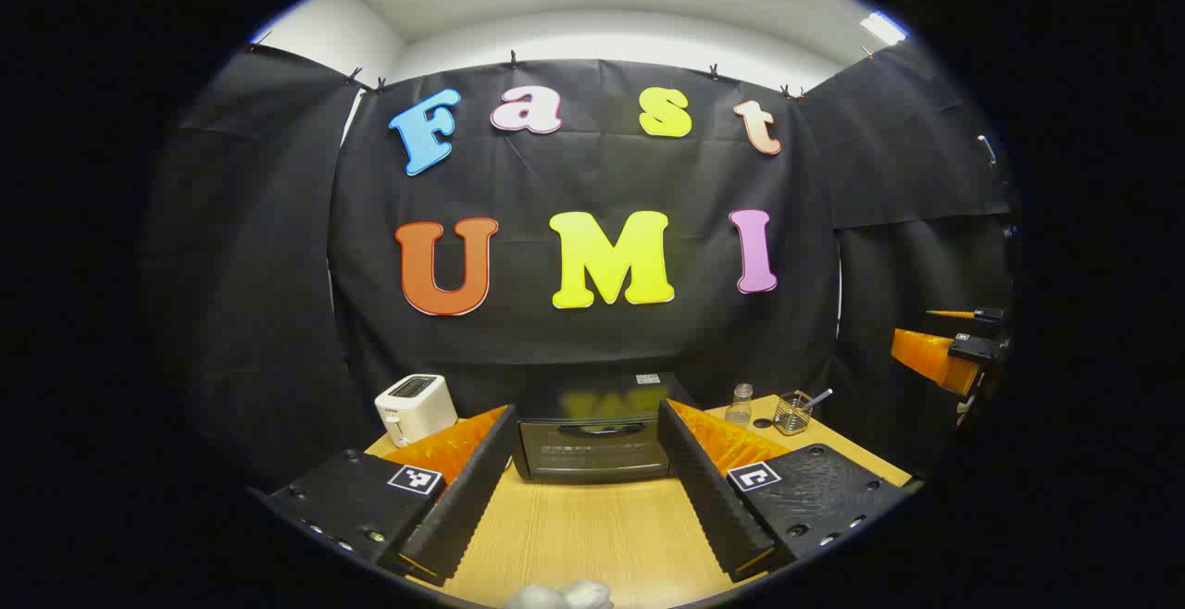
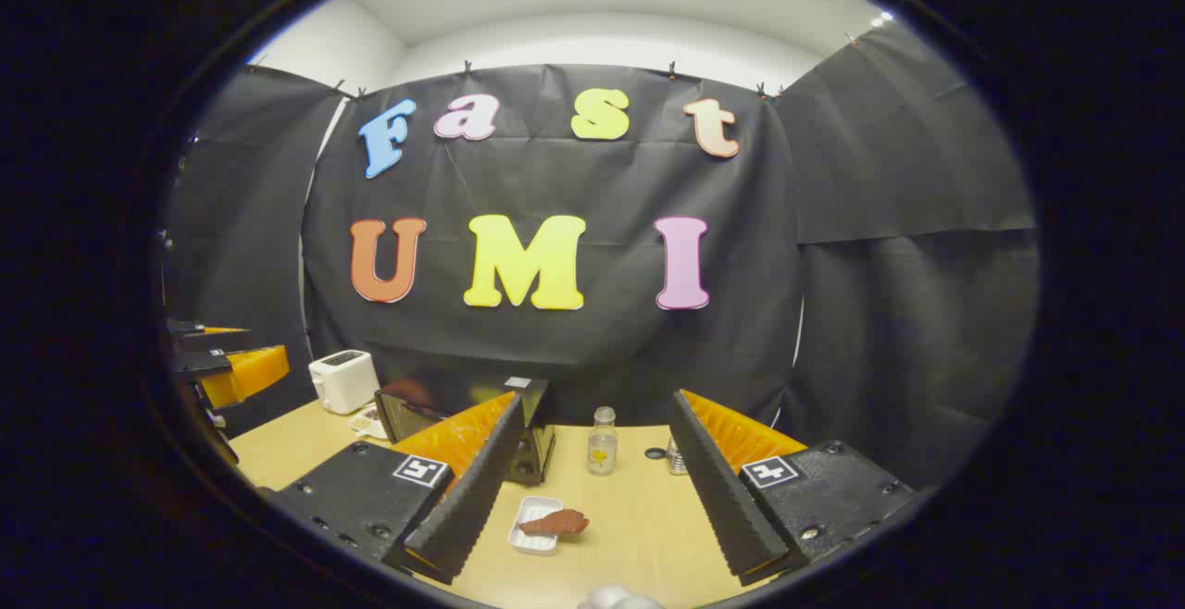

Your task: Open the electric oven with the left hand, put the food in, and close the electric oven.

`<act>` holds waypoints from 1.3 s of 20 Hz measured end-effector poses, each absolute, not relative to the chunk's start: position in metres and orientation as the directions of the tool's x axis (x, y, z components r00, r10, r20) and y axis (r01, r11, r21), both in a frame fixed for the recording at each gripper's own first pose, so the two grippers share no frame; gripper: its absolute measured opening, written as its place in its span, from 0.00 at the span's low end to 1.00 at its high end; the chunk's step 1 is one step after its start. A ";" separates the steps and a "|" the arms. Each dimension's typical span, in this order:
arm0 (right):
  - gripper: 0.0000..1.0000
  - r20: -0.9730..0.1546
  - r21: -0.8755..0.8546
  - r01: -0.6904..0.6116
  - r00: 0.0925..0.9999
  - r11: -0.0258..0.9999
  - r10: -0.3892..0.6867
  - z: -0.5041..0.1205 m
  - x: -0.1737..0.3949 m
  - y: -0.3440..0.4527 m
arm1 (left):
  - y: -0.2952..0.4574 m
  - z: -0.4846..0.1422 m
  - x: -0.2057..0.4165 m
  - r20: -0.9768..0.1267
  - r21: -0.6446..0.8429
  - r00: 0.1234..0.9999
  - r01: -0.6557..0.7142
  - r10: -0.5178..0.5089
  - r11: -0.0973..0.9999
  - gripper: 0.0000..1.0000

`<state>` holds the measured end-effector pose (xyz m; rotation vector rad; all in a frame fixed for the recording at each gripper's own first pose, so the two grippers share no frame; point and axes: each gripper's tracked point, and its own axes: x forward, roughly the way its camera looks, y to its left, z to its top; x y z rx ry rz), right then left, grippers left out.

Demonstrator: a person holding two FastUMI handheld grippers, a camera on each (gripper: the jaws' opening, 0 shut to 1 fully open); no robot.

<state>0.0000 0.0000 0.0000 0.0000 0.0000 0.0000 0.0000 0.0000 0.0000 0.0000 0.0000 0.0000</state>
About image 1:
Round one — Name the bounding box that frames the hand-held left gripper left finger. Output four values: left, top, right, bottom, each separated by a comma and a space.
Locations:
248, 404, 519, 589

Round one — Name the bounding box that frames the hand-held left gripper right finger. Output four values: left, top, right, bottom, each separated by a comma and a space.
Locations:
655, 397, 917, 584

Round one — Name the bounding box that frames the black electric oven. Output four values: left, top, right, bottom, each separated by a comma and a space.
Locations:
511, 371, 697, 485

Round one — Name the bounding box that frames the white toaster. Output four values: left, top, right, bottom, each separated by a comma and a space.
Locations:
374, 374, 459, 448

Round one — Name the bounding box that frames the ceiling light panel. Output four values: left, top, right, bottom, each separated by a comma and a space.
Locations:
859, 12, 908, 45

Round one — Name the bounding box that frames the metal wire basket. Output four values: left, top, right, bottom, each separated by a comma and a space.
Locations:
772, 391, 814, 436

